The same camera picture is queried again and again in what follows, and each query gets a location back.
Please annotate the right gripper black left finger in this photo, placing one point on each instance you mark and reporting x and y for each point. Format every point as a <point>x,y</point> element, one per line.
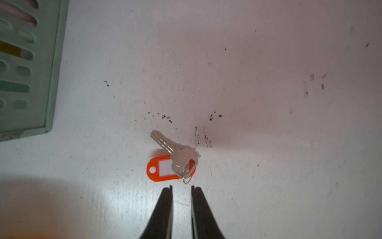
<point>161,221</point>

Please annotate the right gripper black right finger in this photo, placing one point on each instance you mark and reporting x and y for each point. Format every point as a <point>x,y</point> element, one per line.
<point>204,225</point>

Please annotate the red tag key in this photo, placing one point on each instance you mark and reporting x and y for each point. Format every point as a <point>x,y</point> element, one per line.
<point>179,162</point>

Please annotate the green file organizer rack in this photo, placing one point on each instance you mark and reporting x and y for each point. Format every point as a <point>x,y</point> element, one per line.
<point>32,36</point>

